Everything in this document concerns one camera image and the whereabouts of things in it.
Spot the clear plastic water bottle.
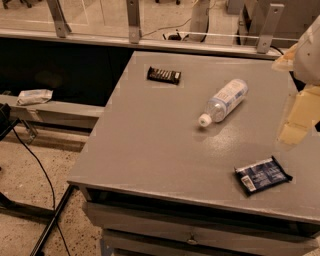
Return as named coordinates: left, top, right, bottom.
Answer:
left=198, top=79, right=248, bottom=127

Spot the grey metal rail bracket right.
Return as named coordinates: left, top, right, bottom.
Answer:
left=257, top=3, right=285, bottom=54

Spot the dark chocolate snack bar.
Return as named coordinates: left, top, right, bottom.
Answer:
left=147, top=67, right=181, bottom=85

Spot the grey metal rail bracket middle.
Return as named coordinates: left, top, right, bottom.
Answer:
left=126, top=0, right=141, bottom=44

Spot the grey drawer cabinet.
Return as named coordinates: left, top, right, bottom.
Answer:
left=84, top=189, right=319, bottom=256

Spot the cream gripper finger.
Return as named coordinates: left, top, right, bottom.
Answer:
left=278, top=85, right=320, bottom=145
left=271, top=44, right=298, bottom=71

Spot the black floor cable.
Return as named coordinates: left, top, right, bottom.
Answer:
left=9, top=126, right=72, bottom=256

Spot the grey metal rail bracket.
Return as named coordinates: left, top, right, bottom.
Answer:
left=47, top=0, right=71, bottom=38
left=126, top=0, right=141, bottom=44
left=257, top=3, right=285, bottom=54

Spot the black metal stand leg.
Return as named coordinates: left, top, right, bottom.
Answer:
left=30, top=185, right=74, bottom=256

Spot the grey metal shelf beam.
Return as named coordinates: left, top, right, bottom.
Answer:
left=0, top=95, right=104, bottom=129

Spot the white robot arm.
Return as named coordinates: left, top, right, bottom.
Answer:
left=272, top=16, right=320, bottom=145

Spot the blue rxbar blueberry wrapper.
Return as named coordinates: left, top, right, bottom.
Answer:
left=234, top=156, right=293, bottom=196

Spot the grey metal rail bracket left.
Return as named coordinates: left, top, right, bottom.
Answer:
left=47, top=0, right=71, bottom=38

